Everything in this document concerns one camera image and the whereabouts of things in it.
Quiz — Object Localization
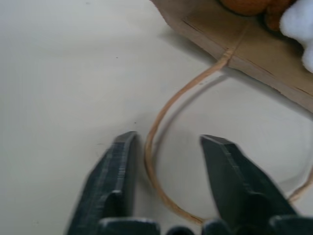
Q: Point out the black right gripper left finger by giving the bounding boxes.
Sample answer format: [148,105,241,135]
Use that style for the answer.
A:
[64,131,139,235]

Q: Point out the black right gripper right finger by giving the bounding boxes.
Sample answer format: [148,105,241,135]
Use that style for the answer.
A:
[199,134,302,235]

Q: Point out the brown paper bag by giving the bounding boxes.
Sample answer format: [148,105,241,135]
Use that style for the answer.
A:
[144,0,313,225]

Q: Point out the white plush toy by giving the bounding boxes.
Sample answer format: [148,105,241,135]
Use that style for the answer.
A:
[279,0,313,74]

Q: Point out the orange plush toy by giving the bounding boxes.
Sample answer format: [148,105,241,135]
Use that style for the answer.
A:
[217,0,295,32]

